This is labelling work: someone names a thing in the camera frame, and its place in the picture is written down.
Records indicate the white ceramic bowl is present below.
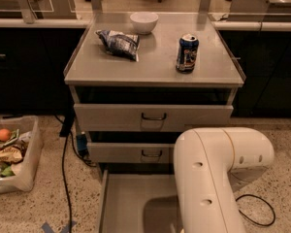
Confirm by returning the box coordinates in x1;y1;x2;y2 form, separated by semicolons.
130;12;158;34

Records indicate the green snack packet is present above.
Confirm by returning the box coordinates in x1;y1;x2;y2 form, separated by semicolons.
0;166;15;178

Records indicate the orange fruit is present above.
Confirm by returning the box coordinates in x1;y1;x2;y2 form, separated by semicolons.
0;128;12;142

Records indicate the blue power adapter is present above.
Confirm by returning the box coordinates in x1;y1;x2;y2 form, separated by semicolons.
76;134;88;156

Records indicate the grey middle drawer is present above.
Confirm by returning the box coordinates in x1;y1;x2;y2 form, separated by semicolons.
87;143;174;163

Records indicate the black floor cable right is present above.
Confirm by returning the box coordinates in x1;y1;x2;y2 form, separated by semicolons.
235;193;277;228

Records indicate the blue chip bag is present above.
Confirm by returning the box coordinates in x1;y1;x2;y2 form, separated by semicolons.
95;30;140;61

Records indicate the grey metal drawer cabinet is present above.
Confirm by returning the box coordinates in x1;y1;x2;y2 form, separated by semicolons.
65;13;243;173

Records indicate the grey bottom drawer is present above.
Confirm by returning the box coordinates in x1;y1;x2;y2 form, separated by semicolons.
95;170;183;233

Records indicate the grey drawer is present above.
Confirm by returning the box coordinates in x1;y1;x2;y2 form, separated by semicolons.
74;104;233;132
87;143;174;163
95;170;183;233

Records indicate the blue soda can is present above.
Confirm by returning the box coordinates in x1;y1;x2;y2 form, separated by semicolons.
176;34;199;73

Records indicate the brown snack packet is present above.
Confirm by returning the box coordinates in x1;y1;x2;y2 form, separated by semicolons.
0;147;23;163

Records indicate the blue tape cross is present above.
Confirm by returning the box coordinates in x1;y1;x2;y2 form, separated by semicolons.
40;220;78;233

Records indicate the black floor cable left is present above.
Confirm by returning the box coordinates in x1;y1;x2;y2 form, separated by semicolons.
53;115;97;233

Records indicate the black floor cable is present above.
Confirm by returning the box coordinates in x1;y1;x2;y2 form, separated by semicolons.
53;115;97;233
235;193;277;228

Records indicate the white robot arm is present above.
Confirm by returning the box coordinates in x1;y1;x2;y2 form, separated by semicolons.
174;127;275;233

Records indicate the clear plastic storage bin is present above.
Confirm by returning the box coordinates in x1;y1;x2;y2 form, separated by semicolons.
0;116;43;194

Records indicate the grey top drawer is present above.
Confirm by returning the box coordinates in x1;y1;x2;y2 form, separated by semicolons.
74;104;233;132

